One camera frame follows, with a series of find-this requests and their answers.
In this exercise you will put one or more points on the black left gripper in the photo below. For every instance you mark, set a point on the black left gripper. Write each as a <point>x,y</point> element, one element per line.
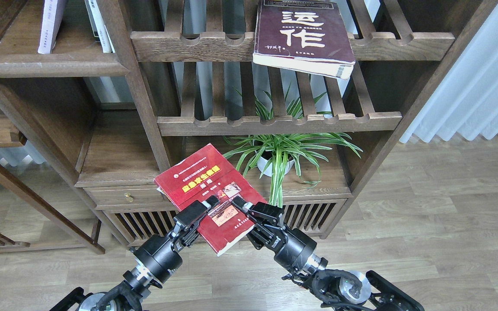
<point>160,255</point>

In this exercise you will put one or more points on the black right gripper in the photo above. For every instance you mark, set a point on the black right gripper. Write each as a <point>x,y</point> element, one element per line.
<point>294,250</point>

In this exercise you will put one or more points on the red paperback book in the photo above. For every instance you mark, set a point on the red paperback book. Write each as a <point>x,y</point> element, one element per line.
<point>207,173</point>

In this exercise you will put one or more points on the white lavender paperback book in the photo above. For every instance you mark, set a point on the white lavender paperback book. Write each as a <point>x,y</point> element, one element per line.
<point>52,16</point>

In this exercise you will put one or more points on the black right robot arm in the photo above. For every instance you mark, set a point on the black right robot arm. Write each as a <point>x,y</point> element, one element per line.
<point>349,291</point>

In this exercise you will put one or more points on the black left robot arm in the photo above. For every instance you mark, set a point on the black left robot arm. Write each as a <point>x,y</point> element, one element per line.
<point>124,297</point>

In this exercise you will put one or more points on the white upright books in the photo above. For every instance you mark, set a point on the white upright books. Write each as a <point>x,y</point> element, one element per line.
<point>99,30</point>

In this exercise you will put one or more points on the white plant pot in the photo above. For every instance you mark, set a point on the white plant pot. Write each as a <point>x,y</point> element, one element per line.
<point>268,170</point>

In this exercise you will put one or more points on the brass drawer knob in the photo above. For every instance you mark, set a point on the brass drawer knob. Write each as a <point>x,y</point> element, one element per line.
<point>128,197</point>

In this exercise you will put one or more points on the green spider plant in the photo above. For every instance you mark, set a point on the green spider plant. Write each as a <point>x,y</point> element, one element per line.
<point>300,146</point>

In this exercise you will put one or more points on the dark wooden bookshelf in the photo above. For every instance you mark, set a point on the dark wooden bookshelf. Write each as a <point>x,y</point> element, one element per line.
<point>182,77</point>

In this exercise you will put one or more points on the dark red thick book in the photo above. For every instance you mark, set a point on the dark red thick book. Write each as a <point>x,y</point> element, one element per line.
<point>303,35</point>

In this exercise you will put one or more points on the white pleated curtain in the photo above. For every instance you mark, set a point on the white pleated curtain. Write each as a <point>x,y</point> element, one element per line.
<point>466,101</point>

